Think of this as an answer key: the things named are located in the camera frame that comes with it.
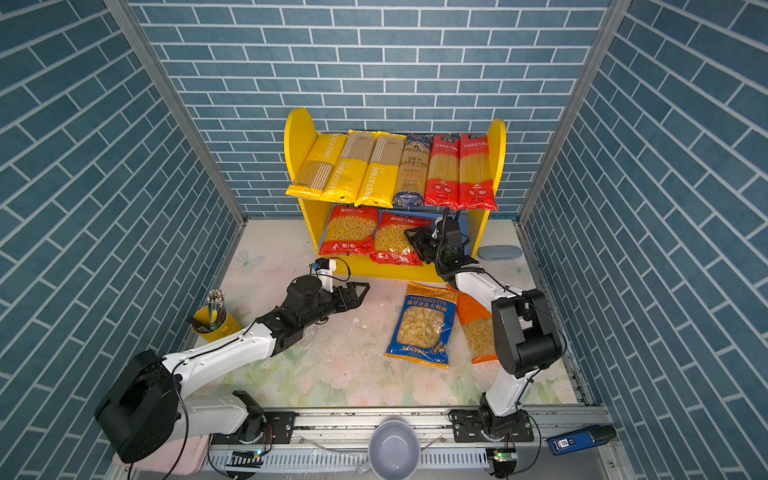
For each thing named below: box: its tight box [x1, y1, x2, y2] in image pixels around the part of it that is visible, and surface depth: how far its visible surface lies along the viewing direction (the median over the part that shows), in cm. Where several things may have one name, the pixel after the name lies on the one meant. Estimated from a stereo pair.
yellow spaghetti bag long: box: [323, 130, 378, 205], surface depth 75 cm
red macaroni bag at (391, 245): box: [370, 212, 433, 266], surface depth 90 cm
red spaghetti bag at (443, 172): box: [424, 135, 460, 209], surface depth 74 cm
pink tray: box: [112, 435, 210, 475], surface depth 69 cm
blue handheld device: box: [546, 425, 617, 456], surface depth 71 cm
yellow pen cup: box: [190, 306, 242, 343], surface depth 83 cm
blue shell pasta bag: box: [384, 282, 459, 370], surface depth 88 cm
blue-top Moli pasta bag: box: [393, 134, 433, 207], surface depth 75 cm
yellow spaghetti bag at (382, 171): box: [354, 131, 407, 209], surface depth 75 cm
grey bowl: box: [356, 420, 421, 480], surface depth 70 cm
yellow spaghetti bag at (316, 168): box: [286, 133, 348, 197], surface depth 76 cm
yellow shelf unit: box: [284, 108, 507, 283], surface depth 77 cm
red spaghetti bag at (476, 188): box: [458, 133, 499, 211], surface depth 73 cm
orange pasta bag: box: [446, 284, 498, 364], surface depth 90 cm
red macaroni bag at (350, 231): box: [319, 206, 379, 256], surface depth 95 cm
